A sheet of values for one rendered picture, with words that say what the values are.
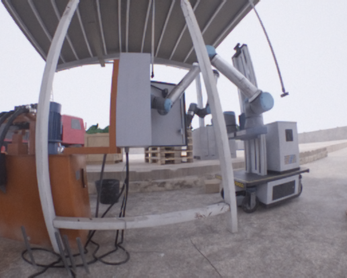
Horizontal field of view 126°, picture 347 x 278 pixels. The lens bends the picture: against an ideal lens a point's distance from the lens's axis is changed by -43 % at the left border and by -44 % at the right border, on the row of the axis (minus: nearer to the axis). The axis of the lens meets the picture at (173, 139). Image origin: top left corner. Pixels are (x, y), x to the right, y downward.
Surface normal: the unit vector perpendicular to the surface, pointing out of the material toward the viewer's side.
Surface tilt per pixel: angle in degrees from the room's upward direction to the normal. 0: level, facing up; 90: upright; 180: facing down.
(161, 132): 90
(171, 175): 90
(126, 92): 90
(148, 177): 90
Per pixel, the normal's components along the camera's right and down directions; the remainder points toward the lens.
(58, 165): 0.33, -0.09
